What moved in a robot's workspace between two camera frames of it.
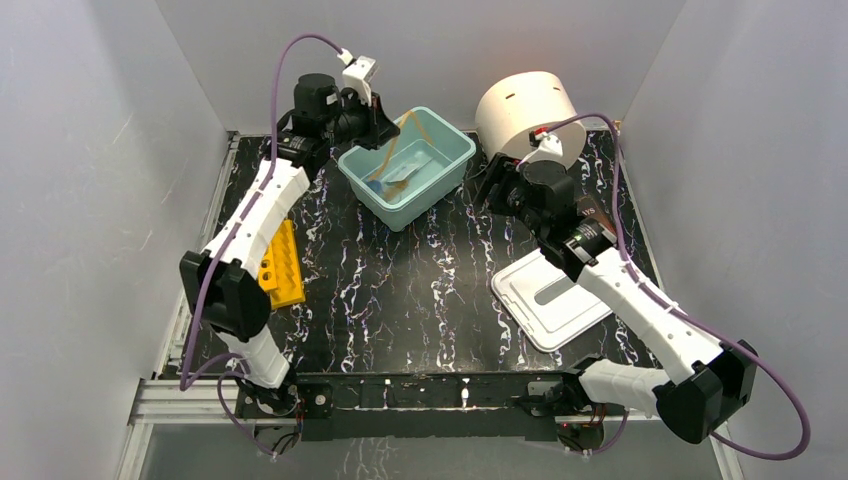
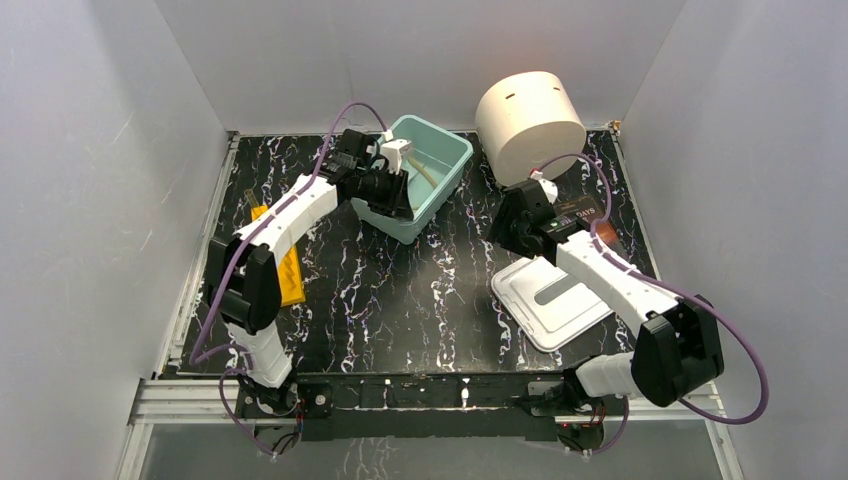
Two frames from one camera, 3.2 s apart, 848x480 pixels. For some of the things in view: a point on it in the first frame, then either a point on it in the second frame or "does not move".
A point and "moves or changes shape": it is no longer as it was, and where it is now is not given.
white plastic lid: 550,307 does not move
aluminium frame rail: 198,402 does not move
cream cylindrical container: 511,108 does not move
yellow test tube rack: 279,269 does not move
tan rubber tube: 394,187 moves or changes shape
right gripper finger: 496,189 -> 505,221
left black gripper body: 382,120 -> 395,196
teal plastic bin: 423,166 moves or changes shape
